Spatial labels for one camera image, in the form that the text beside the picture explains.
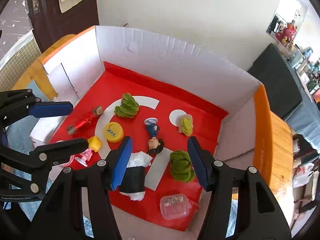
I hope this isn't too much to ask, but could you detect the yellow bottle cap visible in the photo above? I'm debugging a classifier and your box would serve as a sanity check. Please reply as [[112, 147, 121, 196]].
[[103, 122, 124, 143]]

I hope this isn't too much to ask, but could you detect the blue sailor figurine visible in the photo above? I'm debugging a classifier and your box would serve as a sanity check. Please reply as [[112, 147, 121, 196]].
[[144, 118, 164, 155]]

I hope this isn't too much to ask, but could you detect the small yellow-green plush toy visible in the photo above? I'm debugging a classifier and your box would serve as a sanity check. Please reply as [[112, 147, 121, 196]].
[[178, 114, 193, 137]]

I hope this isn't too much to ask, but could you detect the light blue towel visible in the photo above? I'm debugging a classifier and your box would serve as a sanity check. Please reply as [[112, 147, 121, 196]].
[[4, 80, 238, 239]]

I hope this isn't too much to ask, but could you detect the pink yellow small figurine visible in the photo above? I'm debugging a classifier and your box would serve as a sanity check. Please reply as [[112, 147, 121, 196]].
[[74, 136, 103, 167]]

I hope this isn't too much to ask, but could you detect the red foil cracker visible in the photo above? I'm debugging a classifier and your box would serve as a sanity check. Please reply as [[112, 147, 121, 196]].
[[66, 106, 104, 135]]

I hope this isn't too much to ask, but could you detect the black white wrapped roll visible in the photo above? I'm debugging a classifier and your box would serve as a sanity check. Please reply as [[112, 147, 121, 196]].
[[119, 151, 152, 201]]

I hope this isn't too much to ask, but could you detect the clear pink plastic box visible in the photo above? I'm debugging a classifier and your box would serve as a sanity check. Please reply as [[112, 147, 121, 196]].
[[159, 193, 191, 220]]

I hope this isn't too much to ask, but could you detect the dark brown door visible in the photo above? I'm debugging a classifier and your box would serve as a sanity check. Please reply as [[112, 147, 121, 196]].
[[24, 0, 100, 53]]

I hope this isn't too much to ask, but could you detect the dark green knitted toy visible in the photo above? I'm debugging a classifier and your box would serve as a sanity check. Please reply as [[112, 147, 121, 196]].
[[169, 150, 195, 183]]

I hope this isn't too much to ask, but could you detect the orange white cardboard box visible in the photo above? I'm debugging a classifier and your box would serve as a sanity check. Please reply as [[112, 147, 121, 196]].
[[31, 26, 273, 232]]

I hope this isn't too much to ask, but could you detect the blue-covered side table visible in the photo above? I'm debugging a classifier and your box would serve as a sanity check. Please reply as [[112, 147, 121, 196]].
[[248, 43, 319, 151]]

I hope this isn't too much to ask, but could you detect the wall mirror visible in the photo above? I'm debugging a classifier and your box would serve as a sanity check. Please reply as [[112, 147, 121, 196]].
[[266, 0, 309, 41]]

